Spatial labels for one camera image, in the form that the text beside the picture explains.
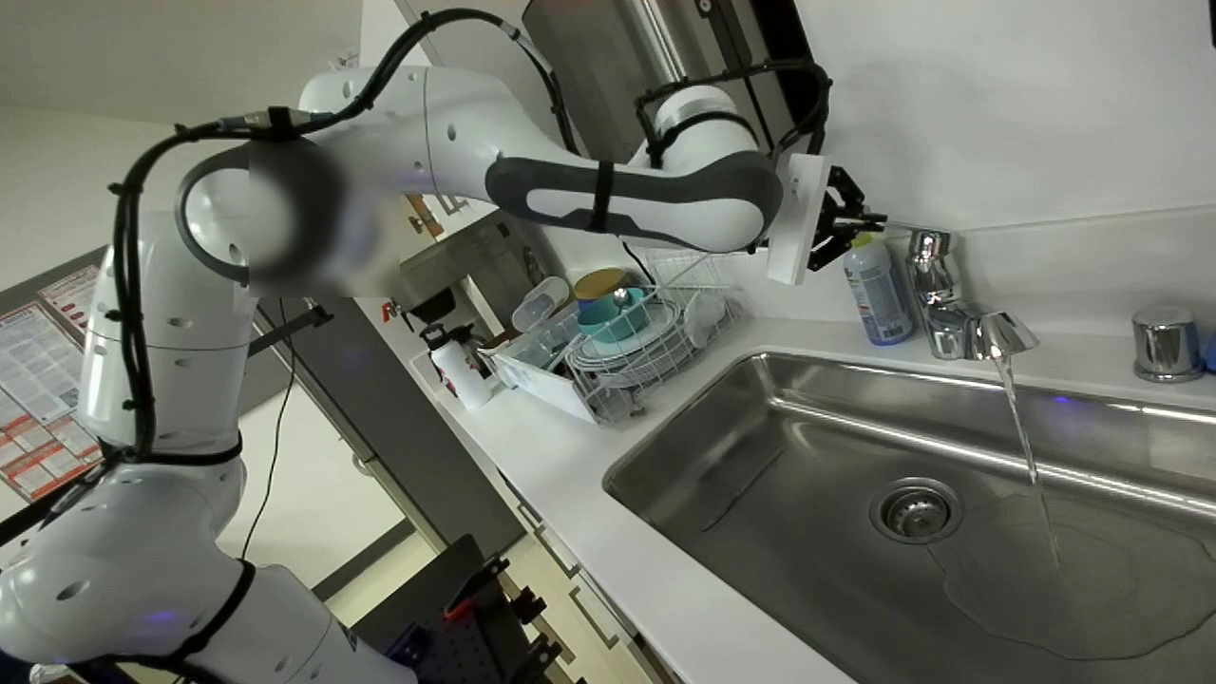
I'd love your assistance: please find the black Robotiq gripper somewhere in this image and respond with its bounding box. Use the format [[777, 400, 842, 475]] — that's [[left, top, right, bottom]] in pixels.
[[806, 168, 891, 274]]

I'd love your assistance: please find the chrome sink faucet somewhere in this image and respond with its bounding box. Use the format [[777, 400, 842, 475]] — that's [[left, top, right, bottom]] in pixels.
[[904, 223, 1041, 365]]

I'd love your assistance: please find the blue soap bottle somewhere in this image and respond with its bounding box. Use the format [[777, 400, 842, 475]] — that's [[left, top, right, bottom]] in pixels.
[[840, 227, 920, 352]]

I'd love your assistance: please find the teal bowl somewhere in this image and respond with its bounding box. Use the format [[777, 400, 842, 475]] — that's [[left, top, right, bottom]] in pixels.
[[572, 280, 659, 352]]

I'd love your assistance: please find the running water stream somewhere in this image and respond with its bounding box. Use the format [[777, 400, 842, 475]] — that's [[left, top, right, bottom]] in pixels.
[[991, 352, 1068, 572]]

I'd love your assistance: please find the round sink drain strainer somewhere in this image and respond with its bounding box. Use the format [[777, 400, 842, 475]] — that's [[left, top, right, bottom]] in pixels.
[[868, 470, 963, 550]]

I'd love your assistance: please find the stainless steel sink basin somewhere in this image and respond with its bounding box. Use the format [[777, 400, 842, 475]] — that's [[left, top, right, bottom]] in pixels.
[[601, 347, 1216, 684]]

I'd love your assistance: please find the steel paper towel dispenser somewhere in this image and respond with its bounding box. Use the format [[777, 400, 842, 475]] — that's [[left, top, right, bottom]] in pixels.
[[521, 0, 832, 168]]

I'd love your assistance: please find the clear plastic food container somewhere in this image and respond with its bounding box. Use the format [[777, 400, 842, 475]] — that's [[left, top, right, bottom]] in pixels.
[[505, 274, 577, 371]]

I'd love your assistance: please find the white plastic sheet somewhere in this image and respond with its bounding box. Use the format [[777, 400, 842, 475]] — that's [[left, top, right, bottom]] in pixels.
[[486, 352, 601, 429]]

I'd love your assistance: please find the grey coffee machine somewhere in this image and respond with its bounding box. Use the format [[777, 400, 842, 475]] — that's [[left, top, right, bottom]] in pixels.
[[377, 222, 547, 371]]

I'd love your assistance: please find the dark grey appliance panel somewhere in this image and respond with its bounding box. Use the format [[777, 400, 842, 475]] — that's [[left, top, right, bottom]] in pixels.
[[258, 279, 529, 564]]

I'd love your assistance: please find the black equipment cart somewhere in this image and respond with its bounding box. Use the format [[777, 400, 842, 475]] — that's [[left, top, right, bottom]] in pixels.
[[350, 532, 572, 684]]

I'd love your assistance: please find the white text poster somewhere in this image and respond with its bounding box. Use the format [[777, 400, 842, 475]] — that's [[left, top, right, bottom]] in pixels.
[[0, 261, 111, 504]]

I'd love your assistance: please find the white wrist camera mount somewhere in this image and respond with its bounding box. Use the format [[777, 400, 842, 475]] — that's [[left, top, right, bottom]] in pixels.
[[759, 149, 827, 290]]

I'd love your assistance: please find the white wire dish rack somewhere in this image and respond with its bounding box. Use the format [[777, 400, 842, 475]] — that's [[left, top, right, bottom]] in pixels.
[[554, 242, 743, 429]]

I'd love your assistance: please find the metal drawer handle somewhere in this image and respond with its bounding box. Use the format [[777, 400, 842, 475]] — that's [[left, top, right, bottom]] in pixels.
[[529, 524, 585, 580], [567, 580, 621, 654]]

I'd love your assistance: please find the thin black hanging cable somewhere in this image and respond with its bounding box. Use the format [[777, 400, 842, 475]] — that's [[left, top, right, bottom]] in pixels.
[[240, 365, 298, 564]]

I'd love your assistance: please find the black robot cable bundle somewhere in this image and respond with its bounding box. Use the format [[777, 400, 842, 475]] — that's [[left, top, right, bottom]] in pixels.
[[105, 5, 837, 460]]

